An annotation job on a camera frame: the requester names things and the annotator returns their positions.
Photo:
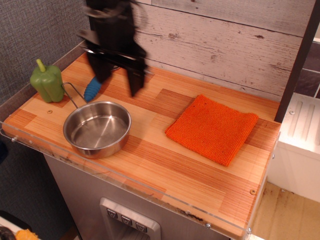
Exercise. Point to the stainless steel pot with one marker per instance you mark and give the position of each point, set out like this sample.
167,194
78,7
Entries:
97,129

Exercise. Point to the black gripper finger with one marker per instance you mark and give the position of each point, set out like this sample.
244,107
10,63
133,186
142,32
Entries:
100,66
136,79

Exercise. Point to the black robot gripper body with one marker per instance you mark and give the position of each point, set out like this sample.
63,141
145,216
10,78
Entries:
112,31

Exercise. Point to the blue handled metal spoon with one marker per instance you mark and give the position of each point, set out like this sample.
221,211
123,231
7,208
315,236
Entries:
93,89

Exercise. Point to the orange knitted rag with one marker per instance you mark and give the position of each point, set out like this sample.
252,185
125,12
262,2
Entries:
212,130

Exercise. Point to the dark grey right post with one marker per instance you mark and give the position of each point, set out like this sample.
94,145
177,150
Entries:
302,54

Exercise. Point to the yellow object at corner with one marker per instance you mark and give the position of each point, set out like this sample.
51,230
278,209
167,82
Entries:
25,234

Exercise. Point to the clear acrylic edge guard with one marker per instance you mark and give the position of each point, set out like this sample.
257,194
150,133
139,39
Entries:
160,170

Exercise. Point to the green toy bell pepper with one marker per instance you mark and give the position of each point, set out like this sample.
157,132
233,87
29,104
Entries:
47,81

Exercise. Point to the grey toy cabinet front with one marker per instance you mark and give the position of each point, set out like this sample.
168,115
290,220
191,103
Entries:
83,193

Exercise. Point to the silver button panel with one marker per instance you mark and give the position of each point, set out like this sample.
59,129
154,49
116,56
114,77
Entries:
128,221

